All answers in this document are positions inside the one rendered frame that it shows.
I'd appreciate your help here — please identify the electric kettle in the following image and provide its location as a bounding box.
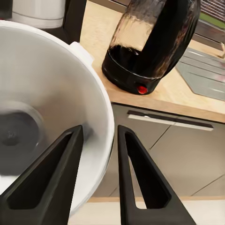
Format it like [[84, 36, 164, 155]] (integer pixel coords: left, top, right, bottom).
[[102, 0, 201, 95]]

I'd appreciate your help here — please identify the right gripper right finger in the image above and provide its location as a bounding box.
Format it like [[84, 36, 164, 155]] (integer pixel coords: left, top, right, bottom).
[[118, 125, 197, 225]]

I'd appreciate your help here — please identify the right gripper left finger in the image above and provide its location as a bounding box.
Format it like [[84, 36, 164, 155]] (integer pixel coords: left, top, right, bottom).
[[0, 125, 83, 225]]

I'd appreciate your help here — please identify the coffee cup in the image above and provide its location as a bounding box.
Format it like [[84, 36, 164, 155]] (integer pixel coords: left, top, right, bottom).
[[0, 19, 114, 218]]

